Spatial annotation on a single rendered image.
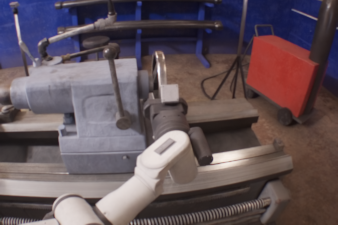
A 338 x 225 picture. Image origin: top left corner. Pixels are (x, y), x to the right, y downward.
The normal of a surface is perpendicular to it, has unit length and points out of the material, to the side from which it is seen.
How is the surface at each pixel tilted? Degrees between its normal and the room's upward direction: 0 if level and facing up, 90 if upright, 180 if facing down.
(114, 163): 90
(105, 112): 70
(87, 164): 90
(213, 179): 36
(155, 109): 0
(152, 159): 16
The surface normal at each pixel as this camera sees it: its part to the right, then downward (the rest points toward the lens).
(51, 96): 0.17, 0.46
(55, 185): 0.12, -0.38
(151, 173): -0.47, -0.07
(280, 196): 0.04, -0.85
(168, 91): 0.16, 0.04
